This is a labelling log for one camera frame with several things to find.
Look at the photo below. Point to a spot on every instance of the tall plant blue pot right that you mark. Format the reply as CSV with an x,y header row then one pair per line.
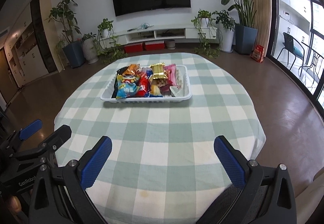
x,y
245,32

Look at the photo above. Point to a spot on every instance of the plant in white ribbed pot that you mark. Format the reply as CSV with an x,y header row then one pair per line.
x,y
88,47

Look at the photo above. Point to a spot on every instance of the white tv console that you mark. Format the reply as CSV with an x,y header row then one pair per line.
x,y
181,33

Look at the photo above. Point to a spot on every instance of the red storage box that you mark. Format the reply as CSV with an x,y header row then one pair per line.
x,y
154,45
132,48

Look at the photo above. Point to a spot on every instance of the red Mylikes snack bag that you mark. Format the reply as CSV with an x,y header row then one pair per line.
x,y
143,85

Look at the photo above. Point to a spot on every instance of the red gift box on floor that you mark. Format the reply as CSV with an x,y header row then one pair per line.
x,y
258,54

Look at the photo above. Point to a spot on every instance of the white paper snack bag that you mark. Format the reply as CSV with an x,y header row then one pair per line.
x,y
178,84

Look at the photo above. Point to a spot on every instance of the white plastic tray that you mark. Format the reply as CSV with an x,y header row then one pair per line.
x,y
109,94

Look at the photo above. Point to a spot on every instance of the person's left hand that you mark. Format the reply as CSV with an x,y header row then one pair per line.
x,y
14,206

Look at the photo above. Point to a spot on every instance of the small round pot under console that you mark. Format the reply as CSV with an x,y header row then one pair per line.
x,y
170,44

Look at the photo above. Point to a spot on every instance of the panda print snack bag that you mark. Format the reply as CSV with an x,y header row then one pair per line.
x,y
126,86

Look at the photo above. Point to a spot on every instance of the blue yellow cake package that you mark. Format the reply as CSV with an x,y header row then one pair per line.
x,y
154,88

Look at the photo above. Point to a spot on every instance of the green checkered tablecloth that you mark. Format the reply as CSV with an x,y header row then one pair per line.
x,y
163,168

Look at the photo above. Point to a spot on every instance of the black balcony chair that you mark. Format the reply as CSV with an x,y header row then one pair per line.
x,y
294,47

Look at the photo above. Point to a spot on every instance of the red storage box right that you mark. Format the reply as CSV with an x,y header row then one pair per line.
x,y
154,45

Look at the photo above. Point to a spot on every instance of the red storage box left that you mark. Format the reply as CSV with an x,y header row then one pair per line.
x,y
132,48

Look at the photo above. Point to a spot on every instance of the pink wafer snack bar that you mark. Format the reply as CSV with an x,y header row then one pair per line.
x,y
170,70

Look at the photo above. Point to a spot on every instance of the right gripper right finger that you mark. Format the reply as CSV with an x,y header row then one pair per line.
x,y
264,194

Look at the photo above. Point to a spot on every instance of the plant in white pot right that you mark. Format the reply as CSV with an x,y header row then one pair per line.
x,y
225,29

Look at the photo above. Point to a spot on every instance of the gold foil snack packet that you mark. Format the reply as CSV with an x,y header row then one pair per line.
x,y
158,71

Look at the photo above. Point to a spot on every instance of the tall plant blue pot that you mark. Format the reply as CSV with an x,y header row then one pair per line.
x,y
62,13
245,32

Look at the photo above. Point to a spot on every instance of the tall plant blue pot left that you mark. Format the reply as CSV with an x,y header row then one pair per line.
x,y
62,13

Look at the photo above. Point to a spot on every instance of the red white heart candy bag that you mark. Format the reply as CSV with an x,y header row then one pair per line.
x,y
162,84

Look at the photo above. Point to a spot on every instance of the black balcony table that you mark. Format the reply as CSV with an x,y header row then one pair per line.
x,y
314,64

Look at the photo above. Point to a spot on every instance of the orange snack packet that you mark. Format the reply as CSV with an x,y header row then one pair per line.
x,y
133,69

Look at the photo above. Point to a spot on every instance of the trailing plant right of console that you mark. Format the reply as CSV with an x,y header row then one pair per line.
x,y
207,32

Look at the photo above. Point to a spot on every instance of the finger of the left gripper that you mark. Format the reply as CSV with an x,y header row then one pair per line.
x,y
16,138
52,143

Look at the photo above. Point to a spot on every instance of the trailing pothos plant on console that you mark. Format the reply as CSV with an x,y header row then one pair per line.
x,y
106,43

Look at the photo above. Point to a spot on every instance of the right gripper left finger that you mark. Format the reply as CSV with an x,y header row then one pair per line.
x,y
59,194

